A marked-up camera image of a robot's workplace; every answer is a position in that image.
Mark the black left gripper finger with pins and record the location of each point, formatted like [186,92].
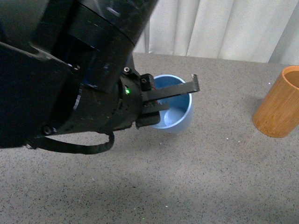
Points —
[172,91]

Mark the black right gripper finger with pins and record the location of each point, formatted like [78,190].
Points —
[155,108]

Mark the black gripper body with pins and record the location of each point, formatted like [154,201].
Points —
[100,112]

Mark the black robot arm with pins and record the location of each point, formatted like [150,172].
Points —
[67,76]

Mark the blue plastic cup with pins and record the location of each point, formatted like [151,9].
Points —
[179,115]

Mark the bamboo chopstick holder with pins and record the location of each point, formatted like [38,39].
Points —
[278,114]

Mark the white curtain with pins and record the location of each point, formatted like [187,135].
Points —
[264,31]

